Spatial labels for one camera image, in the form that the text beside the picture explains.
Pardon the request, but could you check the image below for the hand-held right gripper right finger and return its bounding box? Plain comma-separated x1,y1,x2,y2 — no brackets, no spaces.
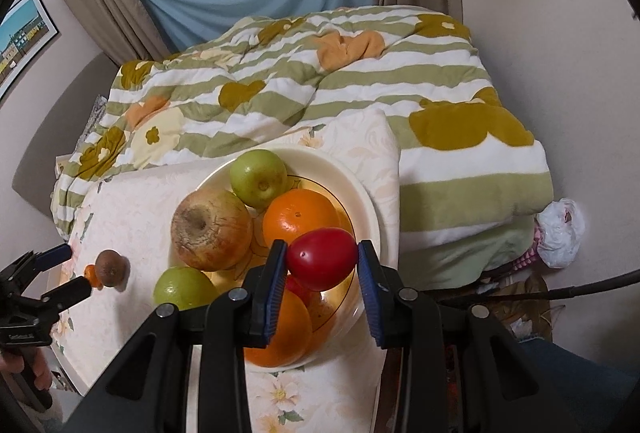
356,239,596,433

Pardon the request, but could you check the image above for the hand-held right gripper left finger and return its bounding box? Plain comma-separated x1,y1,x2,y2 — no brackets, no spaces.
65,239,289,433

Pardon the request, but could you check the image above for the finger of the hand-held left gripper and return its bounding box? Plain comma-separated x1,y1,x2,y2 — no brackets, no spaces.
0,242,74,297
19,276,94,322

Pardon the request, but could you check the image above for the red tomato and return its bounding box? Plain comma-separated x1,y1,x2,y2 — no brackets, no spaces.
286,227,360,292

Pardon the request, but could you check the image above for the red yellow apple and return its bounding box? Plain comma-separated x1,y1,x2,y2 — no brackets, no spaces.
171,189,253,272

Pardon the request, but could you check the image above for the large green apple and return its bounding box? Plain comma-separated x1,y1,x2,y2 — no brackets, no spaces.
153,266,221,311

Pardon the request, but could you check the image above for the cream patterned plate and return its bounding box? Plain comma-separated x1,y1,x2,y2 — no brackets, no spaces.
167,145,383,371

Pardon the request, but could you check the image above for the person's left hand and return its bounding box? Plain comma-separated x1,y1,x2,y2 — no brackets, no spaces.
0,348,53,396

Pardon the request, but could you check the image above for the brown kiwi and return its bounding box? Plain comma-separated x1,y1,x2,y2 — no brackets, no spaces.
96,249,132,291

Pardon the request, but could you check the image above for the floral tablecloth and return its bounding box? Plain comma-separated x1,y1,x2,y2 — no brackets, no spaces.
50,108,401,433

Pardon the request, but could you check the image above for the small green apple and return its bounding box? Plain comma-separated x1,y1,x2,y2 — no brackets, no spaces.
230,149,289,210

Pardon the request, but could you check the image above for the grey patterned cloth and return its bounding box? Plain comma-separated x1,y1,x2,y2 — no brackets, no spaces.
82,95,108,138

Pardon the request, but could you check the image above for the brown paper bag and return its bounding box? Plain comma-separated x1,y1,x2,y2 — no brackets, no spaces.
492,273,556,344

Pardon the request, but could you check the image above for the white plastic bag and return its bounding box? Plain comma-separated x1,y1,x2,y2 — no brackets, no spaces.
537,198,586,269

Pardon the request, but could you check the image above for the striped floral blanket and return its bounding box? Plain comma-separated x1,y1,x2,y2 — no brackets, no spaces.
50,5,553,291

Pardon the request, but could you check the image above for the black cable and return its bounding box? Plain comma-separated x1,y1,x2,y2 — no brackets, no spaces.
435,269,640,306

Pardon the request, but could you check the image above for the framed wall picture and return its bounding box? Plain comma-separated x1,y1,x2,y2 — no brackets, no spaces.
0,0,61,101

